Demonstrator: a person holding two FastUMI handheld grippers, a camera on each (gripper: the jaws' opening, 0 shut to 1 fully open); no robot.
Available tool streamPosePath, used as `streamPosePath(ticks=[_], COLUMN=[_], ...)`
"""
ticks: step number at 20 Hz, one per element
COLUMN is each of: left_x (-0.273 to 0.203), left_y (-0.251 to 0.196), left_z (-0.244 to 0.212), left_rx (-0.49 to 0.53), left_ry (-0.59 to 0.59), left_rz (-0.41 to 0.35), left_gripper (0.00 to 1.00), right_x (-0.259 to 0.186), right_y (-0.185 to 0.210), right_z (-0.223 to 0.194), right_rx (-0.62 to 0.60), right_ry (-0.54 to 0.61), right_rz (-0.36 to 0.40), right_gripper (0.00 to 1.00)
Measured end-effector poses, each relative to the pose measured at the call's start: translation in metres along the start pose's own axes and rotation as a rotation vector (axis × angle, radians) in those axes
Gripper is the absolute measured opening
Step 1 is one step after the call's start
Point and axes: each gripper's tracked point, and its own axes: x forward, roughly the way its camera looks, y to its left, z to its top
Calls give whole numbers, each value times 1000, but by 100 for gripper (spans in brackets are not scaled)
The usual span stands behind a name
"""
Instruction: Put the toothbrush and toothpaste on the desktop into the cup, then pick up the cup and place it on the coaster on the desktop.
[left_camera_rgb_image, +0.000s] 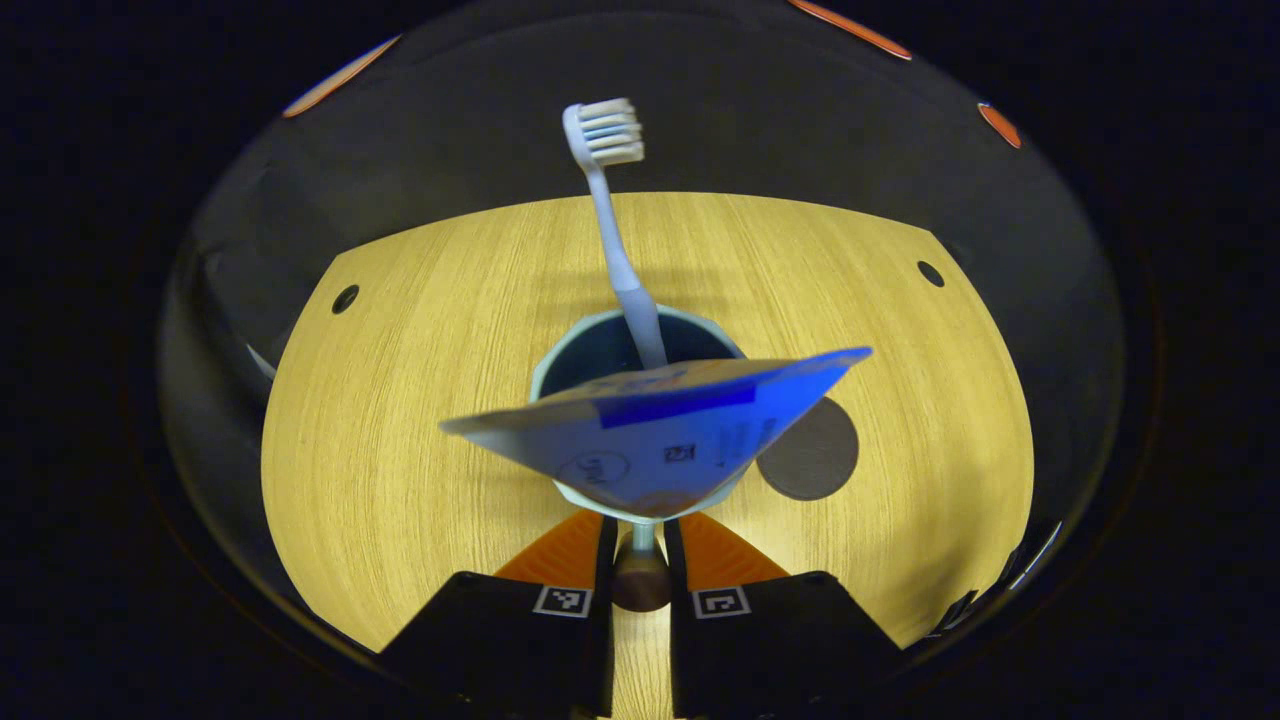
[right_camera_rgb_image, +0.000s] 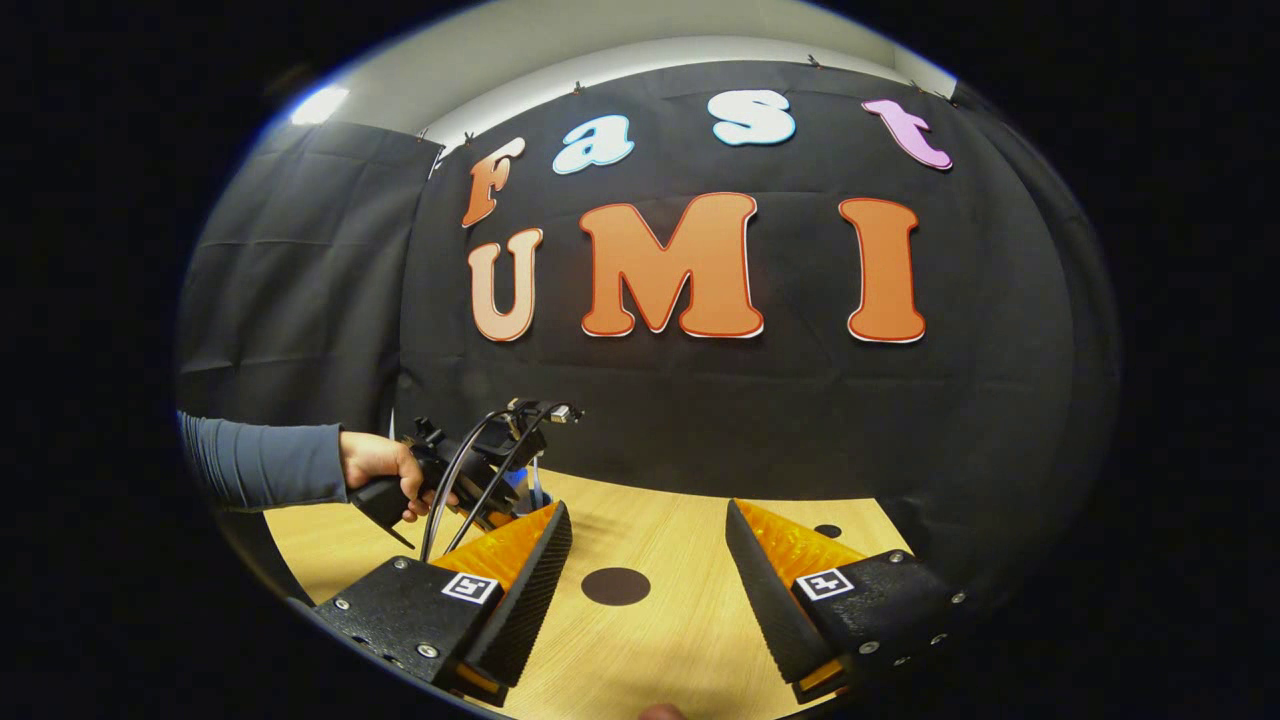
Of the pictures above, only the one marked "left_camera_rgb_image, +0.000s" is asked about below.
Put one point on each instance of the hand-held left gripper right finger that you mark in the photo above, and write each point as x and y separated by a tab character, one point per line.
677	570

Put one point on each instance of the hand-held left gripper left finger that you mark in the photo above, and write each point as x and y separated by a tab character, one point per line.
607	560

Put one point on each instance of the white toothpaste tube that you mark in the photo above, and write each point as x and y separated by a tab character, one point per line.
660	440

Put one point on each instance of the dark round coaster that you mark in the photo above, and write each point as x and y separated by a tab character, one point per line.
815	460

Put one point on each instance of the light blue toothbrush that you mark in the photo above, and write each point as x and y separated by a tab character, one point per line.
612	220

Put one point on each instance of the wooden desktop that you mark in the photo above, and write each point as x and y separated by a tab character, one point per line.
400	450

